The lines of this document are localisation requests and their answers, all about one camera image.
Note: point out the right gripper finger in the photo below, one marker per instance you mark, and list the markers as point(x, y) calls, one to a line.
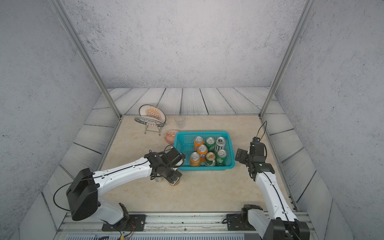
point(256, 140)
point(242, 156)

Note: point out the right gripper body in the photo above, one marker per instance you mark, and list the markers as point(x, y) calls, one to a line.
point(251, 161)

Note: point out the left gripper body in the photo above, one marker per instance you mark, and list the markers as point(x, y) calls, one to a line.
point(169, 168)

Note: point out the teal plastic basket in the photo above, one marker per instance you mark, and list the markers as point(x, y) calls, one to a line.
point(184, 143)

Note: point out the orange soda can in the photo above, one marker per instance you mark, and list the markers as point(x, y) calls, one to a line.
point(175, 183)

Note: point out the orange can front row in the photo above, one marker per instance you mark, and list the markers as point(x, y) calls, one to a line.
point(195, 159)

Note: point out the orange can row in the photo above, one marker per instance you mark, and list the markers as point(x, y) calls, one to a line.
point(195, 159)
point(197, 142)

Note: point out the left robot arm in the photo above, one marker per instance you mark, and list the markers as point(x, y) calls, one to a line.
point(85, 192)

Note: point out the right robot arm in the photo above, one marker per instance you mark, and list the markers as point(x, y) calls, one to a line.
point(281, 223)

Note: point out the green Sprite can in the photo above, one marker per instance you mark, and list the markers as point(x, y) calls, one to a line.
point(221, 157)

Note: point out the orange patterned bowl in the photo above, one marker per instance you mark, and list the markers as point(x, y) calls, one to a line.
point(170, 136)

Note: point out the green white can front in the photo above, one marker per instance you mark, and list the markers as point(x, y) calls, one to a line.
point(210, 159)

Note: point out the green can back row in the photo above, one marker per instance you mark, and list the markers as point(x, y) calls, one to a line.
point(211, 144)

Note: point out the orange Fanta can middle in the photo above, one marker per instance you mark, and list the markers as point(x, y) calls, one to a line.
point(202, 151)

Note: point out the orange can back row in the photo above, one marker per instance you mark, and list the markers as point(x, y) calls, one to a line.
point(197, 142)

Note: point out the green rimmed plate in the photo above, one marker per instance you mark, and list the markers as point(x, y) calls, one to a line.
point(149, 121)

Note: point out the clear glass cup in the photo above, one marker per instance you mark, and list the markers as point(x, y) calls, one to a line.
point(180, 121)

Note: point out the upright sunburst plate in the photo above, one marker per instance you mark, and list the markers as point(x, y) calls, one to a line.
point(152, 111)

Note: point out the metal wire plate stand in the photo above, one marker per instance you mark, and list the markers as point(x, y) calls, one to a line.
point(153, 128)

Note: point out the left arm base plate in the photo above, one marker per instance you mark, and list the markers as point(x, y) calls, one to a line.
point(133, 223)

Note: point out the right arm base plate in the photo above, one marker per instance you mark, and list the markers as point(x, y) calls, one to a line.
point(236, 222)

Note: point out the aluminium front rail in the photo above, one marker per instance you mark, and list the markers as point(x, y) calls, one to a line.
point(167, 226)

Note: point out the right aluminium frame post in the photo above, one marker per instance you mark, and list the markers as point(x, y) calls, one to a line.
point(288, 55)

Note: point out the aluminium frame post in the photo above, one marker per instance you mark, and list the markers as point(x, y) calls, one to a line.
point(288, 55)
point(70, 30)

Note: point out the left aluminium frame post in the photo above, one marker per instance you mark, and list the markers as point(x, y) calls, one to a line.
point(70, 30)

